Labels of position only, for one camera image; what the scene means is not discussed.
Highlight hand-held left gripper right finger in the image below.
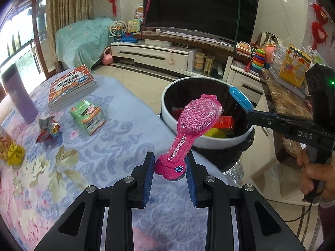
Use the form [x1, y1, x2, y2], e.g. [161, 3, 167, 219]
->
[184, 153, 301, 251]

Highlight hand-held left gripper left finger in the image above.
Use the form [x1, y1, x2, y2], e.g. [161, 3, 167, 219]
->
[34, 152, 156, 251]

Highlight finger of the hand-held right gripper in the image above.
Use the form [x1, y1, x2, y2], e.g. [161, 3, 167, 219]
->
[247, 110, 286, 136]

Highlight blue bone-shaped package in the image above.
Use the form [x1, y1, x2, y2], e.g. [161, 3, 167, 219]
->
[229, 86, 255, 113]

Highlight red packet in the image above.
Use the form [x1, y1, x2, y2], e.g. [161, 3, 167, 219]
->
[216, 115, 234, 130]

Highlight yellow foam fruit net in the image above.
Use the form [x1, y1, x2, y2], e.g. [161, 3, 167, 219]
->
[204, 127, 227, 138]

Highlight pink bone-shaped package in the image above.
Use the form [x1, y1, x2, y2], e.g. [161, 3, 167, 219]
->
[154, 94, 223, 181]

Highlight white bin with black liner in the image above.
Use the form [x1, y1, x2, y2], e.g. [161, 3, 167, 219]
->
[159, 77, 255, 174]

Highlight person's right forearm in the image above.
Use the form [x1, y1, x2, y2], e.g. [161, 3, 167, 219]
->
[318, 199, 335, 241]

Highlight person's right hand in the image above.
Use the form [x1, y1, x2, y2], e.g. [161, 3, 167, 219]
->
[297, 149, 335, 202]

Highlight brown marble side table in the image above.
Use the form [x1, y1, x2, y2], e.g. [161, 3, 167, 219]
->
[260, 68, 318, 168]

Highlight crumpled silver plastic bag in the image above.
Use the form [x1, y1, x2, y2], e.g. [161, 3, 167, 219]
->
[224, 159, 245, 185]

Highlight yellow printed box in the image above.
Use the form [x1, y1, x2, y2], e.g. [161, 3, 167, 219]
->
[278, 45, 312, 88]

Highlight floral purple tablecloth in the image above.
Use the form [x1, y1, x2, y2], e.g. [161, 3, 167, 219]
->
[0, 74, 241, 251]

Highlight clear plastic organiser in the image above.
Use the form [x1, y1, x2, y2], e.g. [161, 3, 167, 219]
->
[269, 46, 290, 76]

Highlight orange toy cash register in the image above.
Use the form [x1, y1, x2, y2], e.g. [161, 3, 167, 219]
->
[236, 41, 252, 55]

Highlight striped bag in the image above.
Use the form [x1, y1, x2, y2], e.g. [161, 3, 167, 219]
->
[254, 31, 282, 49]

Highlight green printed carton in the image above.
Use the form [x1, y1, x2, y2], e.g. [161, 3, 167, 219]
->
[69, 99, 107, 136]

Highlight stacked white yellow containers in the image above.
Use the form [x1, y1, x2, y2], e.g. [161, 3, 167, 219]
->
[194, 52, 205, 71]

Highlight crumpled red silver wrapper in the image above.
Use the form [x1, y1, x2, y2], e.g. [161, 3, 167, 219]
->
[35, 115, 63, 144]

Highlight pink round hanging toy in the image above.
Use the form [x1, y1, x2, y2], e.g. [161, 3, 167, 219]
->
[167, 44, 175, 66]

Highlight stack of picture books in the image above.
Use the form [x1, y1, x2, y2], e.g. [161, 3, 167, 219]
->
[48, 64, 97, 111]

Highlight white television cabinet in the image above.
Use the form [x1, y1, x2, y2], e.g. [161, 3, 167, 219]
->
[110, 30, 263, 96]

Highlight black television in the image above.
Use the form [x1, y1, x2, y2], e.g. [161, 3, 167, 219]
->
[143, 0, 261, 44]

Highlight white flat box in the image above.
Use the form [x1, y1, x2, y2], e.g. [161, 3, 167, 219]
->
[144, 39, 172, 48]

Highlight yellow snack box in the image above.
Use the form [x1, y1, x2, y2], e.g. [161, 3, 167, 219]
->
[0, 125, 26, 166]

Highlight purple bottle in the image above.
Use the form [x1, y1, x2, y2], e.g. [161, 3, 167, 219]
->
[1, 64, 38, 124]

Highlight ferris wheel toy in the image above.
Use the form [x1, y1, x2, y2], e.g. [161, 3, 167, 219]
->
[108, 20, 128, 41]

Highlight teal cloth-covered furniture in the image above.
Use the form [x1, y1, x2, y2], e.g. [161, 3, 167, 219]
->
[55, 17, 117, 70]

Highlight brown sliding glass door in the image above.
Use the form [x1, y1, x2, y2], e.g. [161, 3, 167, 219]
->
[0, 0, 57, 81]

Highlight beige curtain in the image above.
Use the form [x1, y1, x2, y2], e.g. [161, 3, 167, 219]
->
[46, 0, 93, 72]

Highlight rainbow stacking ring toy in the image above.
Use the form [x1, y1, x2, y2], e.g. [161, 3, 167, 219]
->
[251, 48, 265, 71]

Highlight black cable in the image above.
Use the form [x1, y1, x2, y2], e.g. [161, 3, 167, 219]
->
[267, 200, 314, 221]

